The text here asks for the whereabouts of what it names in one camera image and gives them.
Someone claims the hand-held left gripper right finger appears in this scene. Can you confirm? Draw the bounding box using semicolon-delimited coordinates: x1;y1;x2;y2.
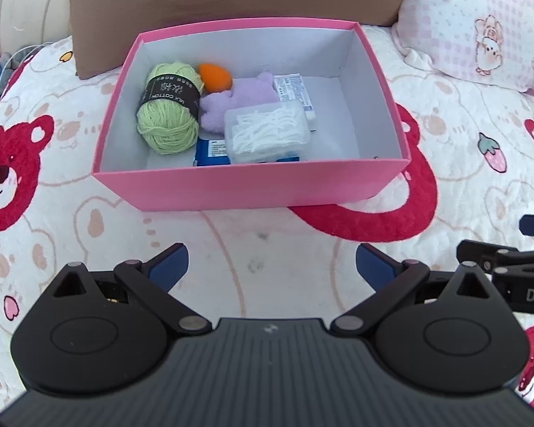
331;243;492;334

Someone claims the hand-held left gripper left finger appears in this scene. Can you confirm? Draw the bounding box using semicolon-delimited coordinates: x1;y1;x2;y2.
53;243;211;334

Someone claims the pink cardboard box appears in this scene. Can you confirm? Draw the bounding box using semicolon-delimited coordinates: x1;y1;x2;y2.
91;17;412;212

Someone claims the blue wet wipes packet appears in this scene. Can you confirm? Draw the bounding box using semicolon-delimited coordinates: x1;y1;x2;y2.
191;137;301;167

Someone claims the green yarn ball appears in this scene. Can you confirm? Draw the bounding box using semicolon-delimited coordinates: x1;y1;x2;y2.
136;62;204;155

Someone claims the clear floss pick box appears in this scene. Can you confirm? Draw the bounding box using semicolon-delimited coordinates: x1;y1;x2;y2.
224;100;311;165

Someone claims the purple plush toy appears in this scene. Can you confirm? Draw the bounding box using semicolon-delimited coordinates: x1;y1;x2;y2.
199;71;280;135

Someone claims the orange egg sponge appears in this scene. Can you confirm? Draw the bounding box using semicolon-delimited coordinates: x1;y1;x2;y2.
198;63;234;95

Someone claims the pink checked pillow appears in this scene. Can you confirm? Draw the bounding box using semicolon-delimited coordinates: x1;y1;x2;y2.
392;0;534;94

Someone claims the cream headboard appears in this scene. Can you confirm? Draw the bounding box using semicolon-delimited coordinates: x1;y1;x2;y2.
0;0;72;56

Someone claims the white cable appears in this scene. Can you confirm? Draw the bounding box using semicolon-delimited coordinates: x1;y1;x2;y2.
0;44;43;112

